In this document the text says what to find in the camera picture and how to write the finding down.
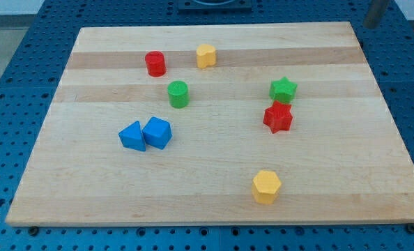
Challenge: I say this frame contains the yellow heart block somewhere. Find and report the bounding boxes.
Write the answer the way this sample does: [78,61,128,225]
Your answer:
[196,44,217,69]

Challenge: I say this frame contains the green cylinder block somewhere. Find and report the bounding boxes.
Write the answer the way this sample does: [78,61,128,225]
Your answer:
[167,80,190,109]

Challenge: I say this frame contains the blue cube block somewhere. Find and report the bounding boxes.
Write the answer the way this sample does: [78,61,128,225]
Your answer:
[142,116,172,149]

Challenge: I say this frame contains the wooden board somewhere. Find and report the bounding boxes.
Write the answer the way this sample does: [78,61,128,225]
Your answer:
[6,22,414,227]

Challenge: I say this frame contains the red star block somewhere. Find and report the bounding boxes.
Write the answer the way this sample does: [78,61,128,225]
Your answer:
[263,100,293,134]

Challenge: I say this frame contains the blue triangle block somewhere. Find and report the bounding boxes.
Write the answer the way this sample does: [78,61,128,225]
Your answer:
[118,121,146,151]

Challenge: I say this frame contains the red cylinder block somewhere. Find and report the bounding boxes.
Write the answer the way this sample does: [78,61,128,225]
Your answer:
[144,51,167,77]

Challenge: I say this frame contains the yellow hexagon block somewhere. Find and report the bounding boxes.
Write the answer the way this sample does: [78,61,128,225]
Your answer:
[252,170,282,204]

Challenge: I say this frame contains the green star block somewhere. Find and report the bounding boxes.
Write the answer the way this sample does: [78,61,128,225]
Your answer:
[269,77,298,104]

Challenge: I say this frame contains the grey metal robot rod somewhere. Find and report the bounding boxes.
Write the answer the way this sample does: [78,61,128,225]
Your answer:
[362,0,390,29]

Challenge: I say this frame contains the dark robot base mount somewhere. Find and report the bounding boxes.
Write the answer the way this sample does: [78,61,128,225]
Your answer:
[175,0,252,11]

